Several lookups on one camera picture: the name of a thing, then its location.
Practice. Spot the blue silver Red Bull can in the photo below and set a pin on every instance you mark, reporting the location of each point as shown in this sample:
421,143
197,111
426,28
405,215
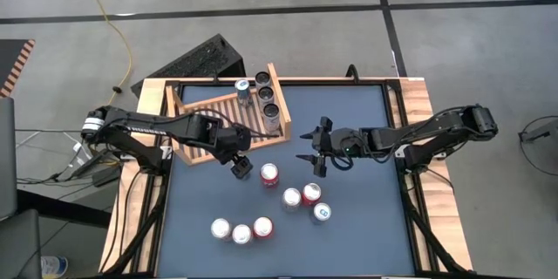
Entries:
322,212
242,85

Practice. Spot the grey stand base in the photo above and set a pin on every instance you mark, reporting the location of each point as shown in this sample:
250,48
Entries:
545,131

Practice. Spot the black metal table frame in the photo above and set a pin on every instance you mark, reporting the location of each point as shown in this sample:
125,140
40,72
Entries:
314,82

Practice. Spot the silver mounting bracket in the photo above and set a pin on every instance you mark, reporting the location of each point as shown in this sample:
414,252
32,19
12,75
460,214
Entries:
167,152
401,150

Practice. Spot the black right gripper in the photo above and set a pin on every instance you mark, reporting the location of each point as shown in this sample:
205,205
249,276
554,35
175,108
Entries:
344,141

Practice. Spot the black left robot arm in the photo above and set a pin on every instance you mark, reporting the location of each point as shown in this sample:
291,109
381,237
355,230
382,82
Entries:
174,126

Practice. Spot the wooden slatted shelf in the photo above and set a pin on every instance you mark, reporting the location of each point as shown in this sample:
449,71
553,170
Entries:
284,109

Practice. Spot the black hook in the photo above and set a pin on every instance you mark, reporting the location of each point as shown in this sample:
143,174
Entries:
352,72

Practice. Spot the black-lidded white Celsius can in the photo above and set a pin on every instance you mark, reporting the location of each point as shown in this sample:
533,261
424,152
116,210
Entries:
262,79
271,113
265,94

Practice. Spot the silver Diet Coke can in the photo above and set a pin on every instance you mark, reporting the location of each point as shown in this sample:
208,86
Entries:
291,198
242,234
221,228

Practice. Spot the black striped-edge floor mat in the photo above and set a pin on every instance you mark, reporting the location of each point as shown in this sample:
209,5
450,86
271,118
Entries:
11,59

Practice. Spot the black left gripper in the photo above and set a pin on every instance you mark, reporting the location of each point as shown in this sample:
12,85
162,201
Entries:
241,168

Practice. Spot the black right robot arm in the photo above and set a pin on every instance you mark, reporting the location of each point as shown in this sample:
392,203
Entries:
436,126

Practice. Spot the red Fanta strawberry can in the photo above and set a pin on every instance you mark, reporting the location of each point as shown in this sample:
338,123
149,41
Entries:
311,192
269,172
263,226

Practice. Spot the plastic bottle blue label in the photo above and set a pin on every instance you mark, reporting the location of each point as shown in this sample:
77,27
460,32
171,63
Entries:
54,266

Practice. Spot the black floor bar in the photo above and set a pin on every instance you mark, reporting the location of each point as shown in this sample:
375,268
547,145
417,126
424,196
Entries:
61,209

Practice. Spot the black perforated box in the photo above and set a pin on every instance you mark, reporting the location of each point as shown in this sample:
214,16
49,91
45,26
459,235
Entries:
196,63

